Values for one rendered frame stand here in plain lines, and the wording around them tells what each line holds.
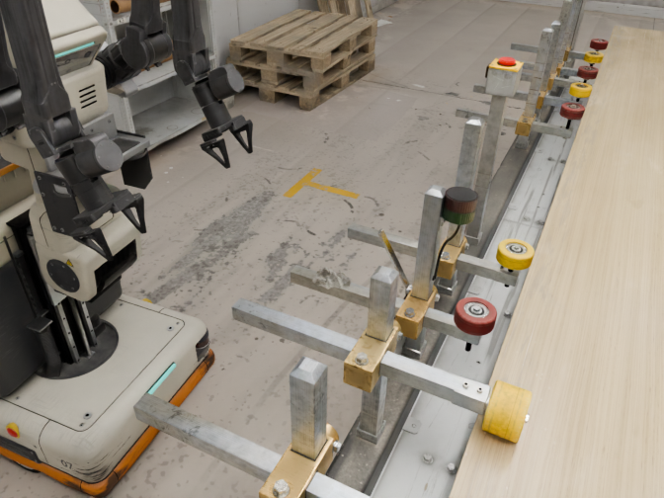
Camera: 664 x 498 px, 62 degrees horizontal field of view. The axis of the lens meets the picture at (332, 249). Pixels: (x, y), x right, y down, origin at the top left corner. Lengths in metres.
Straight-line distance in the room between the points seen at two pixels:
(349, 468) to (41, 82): 0.86
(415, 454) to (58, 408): 1.10
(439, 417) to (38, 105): 1.00
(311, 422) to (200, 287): 1.95
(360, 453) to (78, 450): 0.92
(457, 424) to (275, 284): 1.49
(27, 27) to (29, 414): 1.19
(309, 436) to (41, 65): 0.73
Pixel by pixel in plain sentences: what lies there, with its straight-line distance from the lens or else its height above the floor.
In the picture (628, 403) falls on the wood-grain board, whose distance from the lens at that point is 1.07.
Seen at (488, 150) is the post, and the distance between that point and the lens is 1.55.
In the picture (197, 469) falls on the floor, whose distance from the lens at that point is 1.99.
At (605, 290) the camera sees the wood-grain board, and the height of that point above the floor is 0.90.
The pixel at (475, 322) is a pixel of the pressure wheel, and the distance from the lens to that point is 1.11.
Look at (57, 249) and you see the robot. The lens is 1.55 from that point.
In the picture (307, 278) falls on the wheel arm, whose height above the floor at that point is 0.86.
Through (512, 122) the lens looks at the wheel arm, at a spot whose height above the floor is 0.81.
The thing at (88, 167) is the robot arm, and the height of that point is 1.17.
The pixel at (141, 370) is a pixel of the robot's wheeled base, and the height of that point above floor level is 0.28.
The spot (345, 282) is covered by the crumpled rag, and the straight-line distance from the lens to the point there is 1.22.
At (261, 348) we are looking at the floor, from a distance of 2.30.
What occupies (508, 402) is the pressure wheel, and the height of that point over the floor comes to 0.98.
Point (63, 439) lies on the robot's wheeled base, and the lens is 1.82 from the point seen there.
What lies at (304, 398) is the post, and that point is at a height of 1.09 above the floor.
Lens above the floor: 1.63
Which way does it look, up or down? 35 degrees down
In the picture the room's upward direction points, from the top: 1 degrees clockwise
